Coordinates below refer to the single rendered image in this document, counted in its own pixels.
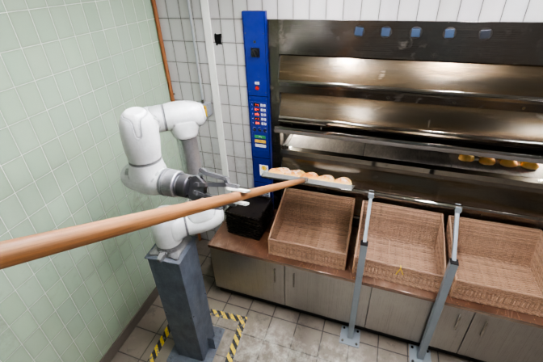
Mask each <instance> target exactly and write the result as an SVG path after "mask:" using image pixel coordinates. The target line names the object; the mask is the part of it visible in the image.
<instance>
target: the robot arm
mask: <svg viewBox="0 0 543 362"><path fill-rule="evenodd" d="M205 121H206V115H205V111H204V107H203V105H202V104H201V103H197V102H195V101H191V100H183V101H174V102H169V103H164V104H159V105H154V106H148V107H130V108H128V109H126V110H125V111H124V112H123V113H122V114H121V116H120V122H119V130H120V138H121V142H122V145H123V148H124V152H125V155H126V156H127V159H128V164H127V165H126V166H125V167H124V168H123V169H122V171H121V174H120V178H121V181H122V183H123V185H125V186H126V187H128V188H129V189H131V190H134V191H135V192H140V193H142V194H146V195H152V196H157V195H162V196H169V197H174V198H175V197H184V198H188V199H187V201H186V202H189V201H193V200H201V199H204V198H209V197H213V196H214V195H212V194H210V193H208V192H207V188H208V187H227V188H226V190H230V191H235V192H243V193H250V192H251V190H247V189H242V188H239V187H240V185H238V184H234V183H230V182H229V177H228V176H224V175H219V174H217V173H213V172H211V171H208V170H206V169H205V168H202V166H201V160H200V151H199V146H198V141H197V135H198V132H199V128H200V126H201V125H203V124H204V123H205ZM165 131H171V133H172V134H173V136H174V137H175V138H176V140H177V144H178V148H179V156H180V160H181V164H182V168H183V171H181V170H173V169H170V168H167V167H166V164H165V163H164V161H163V160H162V155H161V144H160V143H161V140H160V135H159V133H160V132H165ZM204 175H206V176H209V177H212V178H215V179H220V180H223V181H224V183H211V182H206V181H205V180H204ZM225 206H226V205H224V206H221V207H218V208H213V209H210V210H207V211H204V212H201V213H196V214H193V215H190V216H187V217H182V218H179V219H176V220H173V221H168V222H165V223H162V224H159V225H154V226H151V231H152V235H153V238H154V241H155V243H156V246H155V248H153V249H152V250H151V252H150V253H149V254H150V256H157V257H158V258H157V262H158V263H161V262H162V261H163V260H164V259H165V258H168V259H173V260H174V261H177V260H179V258H180V255H181V254H182V253H183V251H184V249H185V248H186V246H187V244H188V243H189V242H190V241H191V240H192V237H191V236H188V235H193V234H200V233H203V232H206V231H209V230H211V229H214V228H216V227H217V226H219V225H220V224H221V223H222V222H223V220H224V213H223V209H225Z"/></svg>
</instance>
